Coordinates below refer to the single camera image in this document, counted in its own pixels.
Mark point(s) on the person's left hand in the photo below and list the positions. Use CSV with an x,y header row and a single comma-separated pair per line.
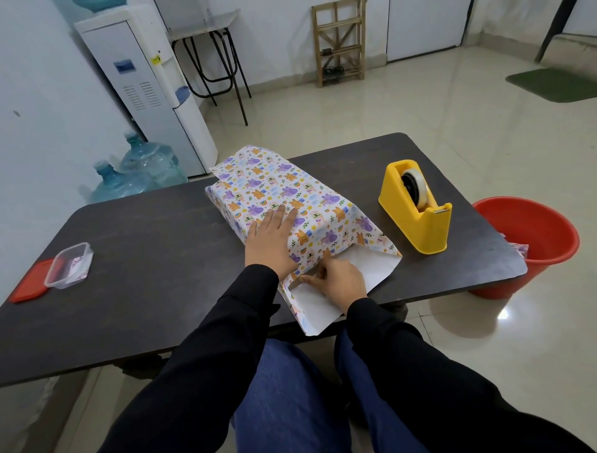
x,y
268,242

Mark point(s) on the person's right hand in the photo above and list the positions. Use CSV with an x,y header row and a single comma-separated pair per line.
x,y
340,282

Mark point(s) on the person's left thumb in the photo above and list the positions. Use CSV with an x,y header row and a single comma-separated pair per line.
x,y
250,231

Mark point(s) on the person's right thumb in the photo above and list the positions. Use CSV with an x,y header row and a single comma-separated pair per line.
x,y
311,281

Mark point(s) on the gift box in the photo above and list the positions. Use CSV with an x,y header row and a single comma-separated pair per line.
x,y
298,205

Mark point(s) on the person's right forearm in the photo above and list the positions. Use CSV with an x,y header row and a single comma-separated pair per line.
x,y
433,378

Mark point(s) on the person's left forearm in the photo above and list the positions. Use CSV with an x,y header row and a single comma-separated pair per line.
x,y
205,368

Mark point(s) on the dark wooden table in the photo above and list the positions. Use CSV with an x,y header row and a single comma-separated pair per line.
x,y
163,261

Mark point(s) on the yellow tape dispenser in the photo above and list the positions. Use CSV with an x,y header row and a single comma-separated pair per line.
x,y
415,219

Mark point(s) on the person's blue jeans legs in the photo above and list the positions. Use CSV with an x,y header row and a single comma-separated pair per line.
x,y
298,401

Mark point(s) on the blue water jug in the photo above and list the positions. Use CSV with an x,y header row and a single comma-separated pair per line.
x,y
100,3
149,161
116,182

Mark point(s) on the clear tape roll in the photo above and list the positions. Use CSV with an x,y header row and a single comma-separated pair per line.
x,y
416,188

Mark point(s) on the black metal stool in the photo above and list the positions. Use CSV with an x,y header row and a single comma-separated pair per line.
x,y
214,60

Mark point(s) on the white water dispenser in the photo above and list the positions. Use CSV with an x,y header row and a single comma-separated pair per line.
x,y
149,88

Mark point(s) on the clear plastic container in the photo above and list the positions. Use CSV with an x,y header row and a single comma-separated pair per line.
x,y
69,266

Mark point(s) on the patterned paper scrap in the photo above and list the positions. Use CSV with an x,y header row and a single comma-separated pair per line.
x,y
517,249

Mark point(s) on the bamboo wooden rack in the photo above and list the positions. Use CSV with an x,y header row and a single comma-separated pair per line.
x,y
339,42

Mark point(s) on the red plastic bucket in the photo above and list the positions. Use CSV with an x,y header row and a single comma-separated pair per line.
x,y
531,247

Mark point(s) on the red container lid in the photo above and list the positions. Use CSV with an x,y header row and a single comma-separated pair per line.
x,y
30,282

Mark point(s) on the white door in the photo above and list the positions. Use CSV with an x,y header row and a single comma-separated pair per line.
x,y
427,25

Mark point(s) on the green floor mat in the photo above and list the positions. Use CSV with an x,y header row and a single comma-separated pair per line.
x,y
555,84

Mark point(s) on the black table leg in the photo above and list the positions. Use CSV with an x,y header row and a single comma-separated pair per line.
x,y
552,30

